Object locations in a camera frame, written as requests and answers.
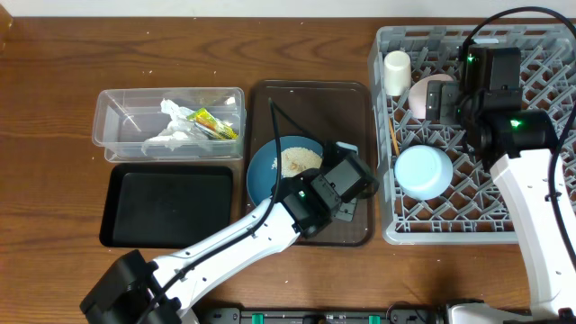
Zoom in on clear plastic waste bin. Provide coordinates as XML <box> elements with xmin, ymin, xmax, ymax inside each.
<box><xmin>93</xmin><ymin>87</ymin><xmax>247</xmax><ymax>162</ymax></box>

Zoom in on white rice leftovers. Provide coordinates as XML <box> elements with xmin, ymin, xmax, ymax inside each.
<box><xmin>281</xmin><ymin>147</ymin><xmax>322</xmax><ymax>177</ymax></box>

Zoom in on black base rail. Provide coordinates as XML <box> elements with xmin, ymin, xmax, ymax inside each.
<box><xmin>199</xmin><ymin>305</ymin><xmax>447</xmax><ymax>324</ymax></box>

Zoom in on white cup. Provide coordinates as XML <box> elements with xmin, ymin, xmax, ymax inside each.
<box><xmin>383</xmin><ymin>50</ymin><xmax>411</xmax><ymax>96</ymax></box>

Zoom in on brown serving tray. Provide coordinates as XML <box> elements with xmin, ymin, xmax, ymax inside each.
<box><xmin>245</xmin><ymin>80</ymin><xmax>377</xmax><ymax>247</ymax></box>

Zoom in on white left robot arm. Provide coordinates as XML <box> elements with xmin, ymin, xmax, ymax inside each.
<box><xmin>79</xmin><ymin>144</ymin><xmax>379</xmax><ymax>324</ymax></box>

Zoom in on white napkin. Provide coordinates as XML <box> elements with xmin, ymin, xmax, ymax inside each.
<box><xmin>141</xmin><ymin>99</ymin><xmax>209</xmax><ymax>155</ymax></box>

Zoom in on large blue plate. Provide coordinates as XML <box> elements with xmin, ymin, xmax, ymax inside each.
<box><xmin>247</xmin><ymin>136</ymin><xmax>323</xmax><ymax>206</ymax></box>

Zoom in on yellow green snack wrapper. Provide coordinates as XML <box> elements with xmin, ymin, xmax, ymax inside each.
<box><xmin>186</xmin><ymin>108</ymin><xmax>238</xmax><ymax>140</ymax></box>

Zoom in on black plastic tray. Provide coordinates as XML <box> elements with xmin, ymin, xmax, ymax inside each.
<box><xmin>99</xmin><ymin>164</ymin><xmax>233</xmax><ymax>248</ymax></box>

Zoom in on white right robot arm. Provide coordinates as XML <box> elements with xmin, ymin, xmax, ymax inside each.
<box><xmin>427</xmin><ymin>45</ymin><xmax>575</xmax><ymax>323</ymax></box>

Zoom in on grey dishwasher rack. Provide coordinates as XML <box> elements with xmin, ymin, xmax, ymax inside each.
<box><xmin>368</xmin><ymin>24</ymin><xmax>575</xmax><ymax>245</ymax></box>

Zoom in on wooden chopstick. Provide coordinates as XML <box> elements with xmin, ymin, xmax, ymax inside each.
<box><xmin>389</xmin><ymin>118</ymin><xmax>400</xmax><ymax>157</ymax></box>

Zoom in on light blue bowl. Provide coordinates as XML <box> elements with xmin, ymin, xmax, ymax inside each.
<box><xmin>394</xmin><ymin>145</ymin><xmax>454</xmax><ymax>201</ymax></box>

